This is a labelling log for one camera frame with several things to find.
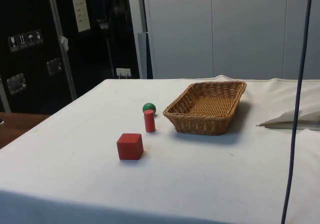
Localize pale grey locker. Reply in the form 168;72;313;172
141;0;320;80

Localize blue cable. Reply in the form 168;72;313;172
280;0;315;224

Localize red cube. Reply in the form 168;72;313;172
116;133;145;161

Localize black cabinet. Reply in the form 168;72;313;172
0;0;141;115

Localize wicker basket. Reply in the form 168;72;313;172
162;80;248;137

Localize green ball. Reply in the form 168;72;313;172
142;102;157;117

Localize red cylinder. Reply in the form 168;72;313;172
143;109;156;133

